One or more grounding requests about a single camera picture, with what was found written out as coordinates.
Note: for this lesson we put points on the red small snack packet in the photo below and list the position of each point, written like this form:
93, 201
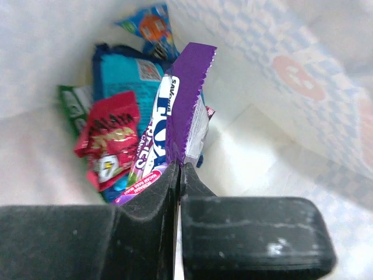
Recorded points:
109, 139

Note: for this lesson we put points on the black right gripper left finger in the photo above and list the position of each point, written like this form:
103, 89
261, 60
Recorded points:
131, 241

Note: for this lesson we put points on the green snack packet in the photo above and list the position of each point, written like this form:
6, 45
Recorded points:
77, 102

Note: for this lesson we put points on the checkered blue paper bag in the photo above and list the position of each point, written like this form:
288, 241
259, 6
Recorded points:
291, 85

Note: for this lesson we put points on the blue M&M's candy packet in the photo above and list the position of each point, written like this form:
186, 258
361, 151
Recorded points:
152, 24

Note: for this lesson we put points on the light blue snack packet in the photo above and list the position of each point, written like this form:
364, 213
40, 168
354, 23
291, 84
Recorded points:
120, 69

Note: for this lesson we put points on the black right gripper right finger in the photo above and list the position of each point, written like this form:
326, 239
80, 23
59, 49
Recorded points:
251, 237

